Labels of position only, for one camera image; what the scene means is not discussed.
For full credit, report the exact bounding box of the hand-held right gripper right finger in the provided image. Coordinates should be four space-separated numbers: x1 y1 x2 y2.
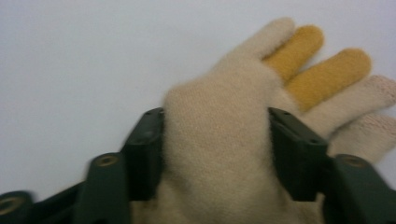
267 106 331 203

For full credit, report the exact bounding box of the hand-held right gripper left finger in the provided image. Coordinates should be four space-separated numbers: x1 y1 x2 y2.
120 106 166 202

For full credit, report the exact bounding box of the cream glove with orange fingers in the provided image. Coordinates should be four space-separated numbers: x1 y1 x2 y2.
130 17 396 224

